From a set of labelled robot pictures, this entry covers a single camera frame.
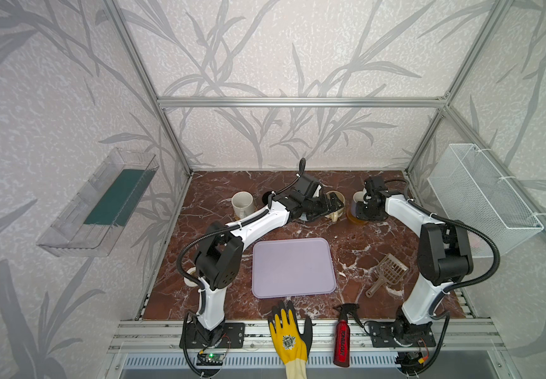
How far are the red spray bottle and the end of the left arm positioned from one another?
34 centimetres

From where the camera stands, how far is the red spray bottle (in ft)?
2.23

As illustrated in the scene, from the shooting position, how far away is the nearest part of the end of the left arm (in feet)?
2.18
